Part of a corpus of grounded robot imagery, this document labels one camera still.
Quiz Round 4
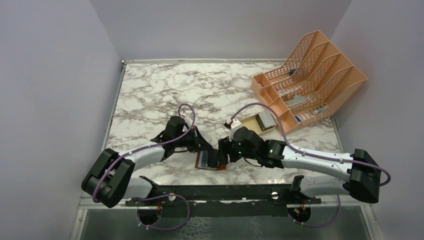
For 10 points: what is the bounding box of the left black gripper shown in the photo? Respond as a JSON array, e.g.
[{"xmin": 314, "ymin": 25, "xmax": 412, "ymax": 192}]
[{"xmin": 174, "ymin": 125, "xmax": 213, "ymax": 153}]

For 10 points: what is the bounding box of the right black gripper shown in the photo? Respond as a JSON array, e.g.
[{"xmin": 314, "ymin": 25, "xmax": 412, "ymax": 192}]
[{"xmin": 214, "ymin": 134, "xmax": 258, "ymax": 165}]

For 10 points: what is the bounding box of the black credit card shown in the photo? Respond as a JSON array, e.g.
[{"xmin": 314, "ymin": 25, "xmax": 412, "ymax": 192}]
[{"xmin": 206, "ymin": 149, "xmax": 219, "ymax": 169}]

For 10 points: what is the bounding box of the brown leather card holder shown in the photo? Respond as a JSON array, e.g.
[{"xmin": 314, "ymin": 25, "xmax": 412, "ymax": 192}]
[{"xmin": 194, "ymin": 149, "xmax": 227, "ymax": 171}]

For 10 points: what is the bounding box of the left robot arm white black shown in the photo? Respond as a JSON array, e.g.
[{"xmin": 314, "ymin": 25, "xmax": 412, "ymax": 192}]
[{"xmin": 81, "ymin": 116, "xmax": 213, "ymax": 208}]

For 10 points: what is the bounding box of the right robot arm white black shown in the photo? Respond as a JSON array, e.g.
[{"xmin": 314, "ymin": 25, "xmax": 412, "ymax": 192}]
[{"xmin": 215, "ymin": 126, "xmax": 382, "ymax": 204}]

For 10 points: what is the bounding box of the stack of credit cards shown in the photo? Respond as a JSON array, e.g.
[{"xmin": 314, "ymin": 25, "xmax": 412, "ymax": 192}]
[{"xmin": 256, "ymin": 110, "xmax": 276, "ymax": 132}]

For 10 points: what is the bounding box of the beige oval tray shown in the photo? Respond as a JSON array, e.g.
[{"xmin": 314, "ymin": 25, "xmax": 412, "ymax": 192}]
[{"xmin": 239, "ymin": 114, "xmax": 276, "ymax": 137}]

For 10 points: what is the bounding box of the orange plastic file organizer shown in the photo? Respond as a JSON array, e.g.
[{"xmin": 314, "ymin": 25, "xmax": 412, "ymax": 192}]
[{"xmin": 251, "ymin": 30, "xmax": 367, "ymax": 134}]

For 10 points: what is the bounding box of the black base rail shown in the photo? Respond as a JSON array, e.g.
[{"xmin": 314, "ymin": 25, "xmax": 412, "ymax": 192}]
[{"xmin": 125, "ymin": 184, "xmax": 322, "ymax": 220}]

